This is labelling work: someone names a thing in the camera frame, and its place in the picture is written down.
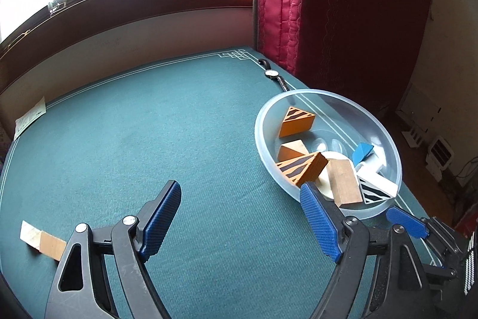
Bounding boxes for wristwatch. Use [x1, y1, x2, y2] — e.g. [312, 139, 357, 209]
[258, 58, 292, 92]

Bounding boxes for natural wooden block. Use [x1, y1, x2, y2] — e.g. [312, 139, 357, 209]
[328, 159, 364, 208]

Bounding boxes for white round plastic cap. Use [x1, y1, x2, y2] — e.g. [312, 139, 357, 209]
[315, 151, 352, 200]

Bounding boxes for small white heater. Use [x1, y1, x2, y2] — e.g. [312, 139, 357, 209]
[426, 140, 454, 170]

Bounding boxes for pale faced wooden block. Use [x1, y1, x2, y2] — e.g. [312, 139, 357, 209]
[277, 140, 310, 163]

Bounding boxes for blue wooden block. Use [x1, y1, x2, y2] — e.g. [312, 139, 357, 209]
[351, 143, 375, 167]

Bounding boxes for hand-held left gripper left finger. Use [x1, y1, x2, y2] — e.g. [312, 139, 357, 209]
[45, 180, 182, 319]

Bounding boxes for clear plastic bowl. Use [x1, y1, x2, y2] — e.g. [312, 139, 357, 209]
[255, 89, 403, 219]

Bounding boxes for small clear glass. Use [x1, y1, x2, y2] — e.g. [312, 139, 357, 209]
[48, 0, 68, 16]

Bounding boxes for white striped wooden block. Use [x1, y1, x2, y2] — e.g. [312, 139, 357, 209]
[356, 175, 393, 205]

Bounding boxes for small white rack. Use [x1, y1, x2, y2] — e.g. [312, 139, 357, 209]
[401, 125, 424, 148]

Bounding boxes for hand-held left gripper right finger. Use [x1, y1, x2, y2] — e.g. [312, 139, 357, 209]
[300, 182, 445, 319]

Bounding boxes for dark floor cables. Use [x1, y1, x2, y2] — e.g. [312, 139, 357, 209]
[454, 158, 478, 189]

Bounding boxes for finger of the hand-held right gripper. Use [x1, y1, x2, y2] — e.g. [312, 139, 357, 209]
[420, 261, 460, 290]
[386, 206, 467, 267]

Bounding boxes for red quilted curtain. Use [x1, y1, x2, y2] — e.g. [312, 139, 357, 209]
[252, 0, 436, 110]

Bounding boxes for green table cover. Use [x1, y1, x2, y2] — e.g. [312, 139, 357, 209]
[0, 44, 441, 319]

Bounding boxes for orange striped wooden block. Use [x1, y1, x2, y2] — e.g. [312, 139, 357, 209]
[277, 106, 316, 138]
[275, 152, 329, 188]

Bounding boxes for paper slip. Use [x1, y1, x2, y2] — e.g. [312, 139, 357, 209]
[15, 97, 47, 139]

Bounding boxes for brown card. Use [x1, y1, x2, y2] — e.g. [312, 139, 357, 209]
[39, 230, 68, 262]

